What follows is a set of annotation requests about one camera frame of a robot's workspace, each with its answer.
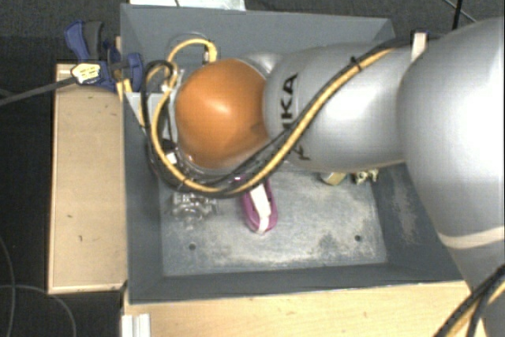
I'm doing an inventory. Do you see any small yellow and white thing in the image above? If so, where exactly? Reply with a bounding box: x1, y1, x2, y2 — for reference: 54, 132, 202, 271
319, 170, 349, 187

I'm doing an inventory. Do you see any purple and white brush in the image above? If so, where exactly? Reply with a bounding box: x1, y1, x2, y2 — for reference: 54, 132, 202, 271
240, 178, 279, 235

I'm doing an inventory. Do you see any grey metal bin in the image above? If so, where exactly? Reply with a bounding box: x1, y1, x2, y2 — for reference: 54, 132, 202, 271
119, 3, 471, 305

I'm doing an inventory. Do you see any pale wood board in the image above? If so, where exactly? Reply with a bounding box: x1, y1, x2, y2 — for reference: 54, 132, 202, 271
47, 62, 129, 295

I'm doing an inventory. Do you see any small pale toy animal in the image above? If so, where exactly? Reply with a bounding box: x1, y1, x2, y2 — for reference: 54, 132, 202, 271
352, 168, 380, 185

